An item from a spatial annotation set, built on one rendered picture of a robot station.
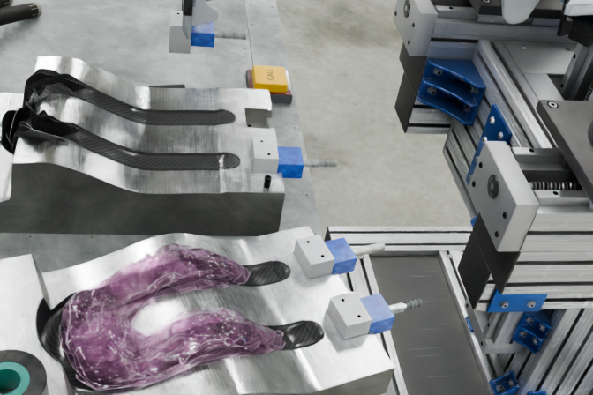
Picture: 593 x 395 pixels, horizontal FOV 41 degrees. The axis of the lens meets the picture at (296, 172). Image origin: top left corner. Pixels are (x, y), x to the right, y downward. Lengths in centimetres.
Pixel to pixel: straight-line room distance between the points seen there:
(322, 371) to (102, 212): 40
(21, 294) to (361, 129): 199
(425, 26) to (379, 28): 199
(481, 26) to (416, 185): 121
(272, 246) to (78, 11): 78
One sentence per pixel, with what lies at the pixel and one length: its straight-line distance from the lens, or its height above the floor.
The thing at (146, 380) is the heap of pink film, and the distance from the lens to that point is 93.
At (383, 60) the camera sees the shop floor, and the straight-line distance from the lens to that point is 324.
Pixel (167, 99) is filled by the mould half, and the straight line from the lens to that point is 132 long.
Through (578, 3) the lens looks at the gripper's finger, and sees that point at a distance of 49.
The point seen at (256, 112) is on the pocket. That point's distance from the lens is 131.
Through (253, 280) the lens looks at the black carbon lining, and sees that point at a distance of 108.
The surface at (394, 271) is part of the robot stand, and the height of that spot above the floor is 21.
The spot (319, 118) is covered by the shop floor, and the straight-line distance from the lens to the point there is 284.
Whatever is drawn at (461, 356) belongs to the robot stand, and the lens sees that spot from 192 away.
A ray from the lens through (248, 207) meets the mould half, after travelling 117.
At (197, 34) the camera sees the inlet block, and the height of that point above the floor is 94.
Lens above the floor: 165
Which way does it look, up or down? 40 degrees down
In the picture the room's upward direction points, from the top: 10 degrees clockwise
